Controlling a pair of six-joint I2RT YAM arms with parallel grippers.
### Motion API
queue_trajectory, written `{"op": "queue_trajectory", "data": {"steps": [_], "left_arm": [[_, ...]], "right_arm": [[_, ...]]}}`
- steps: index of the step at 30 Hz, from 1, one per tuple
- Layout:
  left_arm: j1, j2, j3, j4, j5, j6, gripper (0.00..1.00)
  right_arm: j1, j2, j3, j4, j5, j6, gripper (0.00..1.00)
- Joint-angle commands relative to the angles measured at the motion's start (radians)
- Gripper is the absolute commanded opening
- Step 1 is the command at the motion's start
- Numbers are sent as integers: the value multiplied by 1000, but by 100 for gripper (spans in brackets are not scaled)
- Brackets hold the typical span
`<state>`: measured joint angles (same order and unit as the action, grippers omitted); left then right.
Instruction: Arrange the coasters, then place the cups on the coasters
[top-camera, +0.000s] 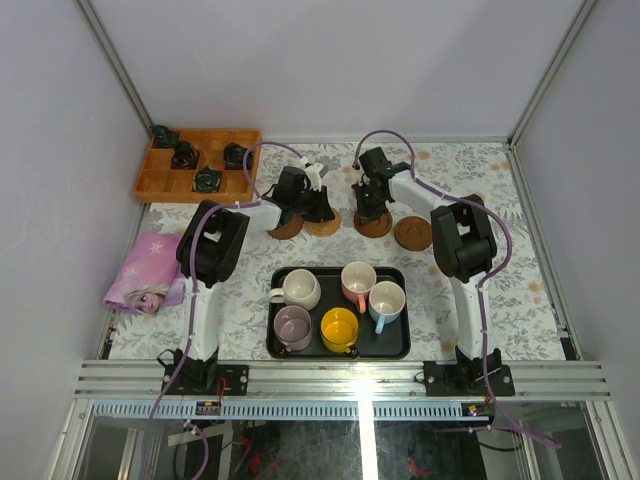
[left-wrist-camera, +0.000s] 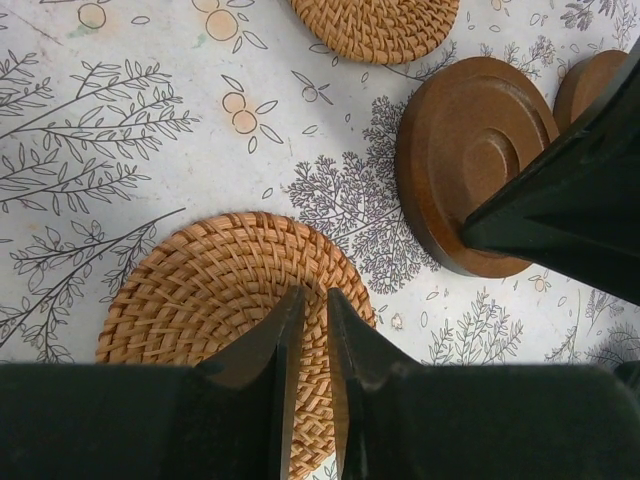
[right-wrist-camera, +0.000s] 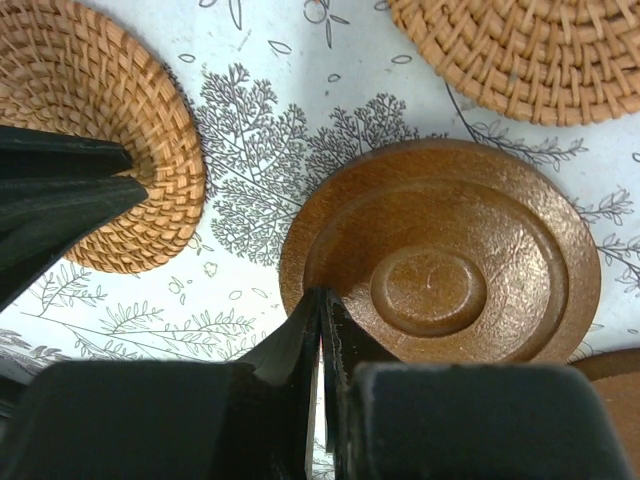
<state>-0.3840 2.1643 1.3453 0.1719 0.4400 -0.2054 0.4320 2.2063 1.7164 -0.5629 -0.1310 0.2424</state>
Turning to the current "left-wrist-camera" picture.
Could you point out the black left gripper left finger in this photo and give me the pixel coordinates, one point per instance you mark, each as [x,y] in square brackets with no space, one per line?
[253,390]

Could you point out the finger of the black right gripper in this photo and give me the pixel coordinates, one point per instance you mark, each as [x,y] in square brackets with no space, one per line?
[575,208]

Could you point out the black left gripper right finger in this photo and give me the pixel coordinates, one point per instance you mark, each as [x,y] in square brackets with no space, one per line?
[374,409]

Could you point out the woven rattan coaster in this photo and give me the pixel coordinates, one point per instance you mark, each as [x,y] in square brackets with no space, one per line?
[210,283]
[385,32]

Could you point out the dark wooden coaster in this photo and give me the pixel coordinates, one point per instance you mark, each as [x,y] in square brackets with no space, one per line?
[583,84]
[465,133]

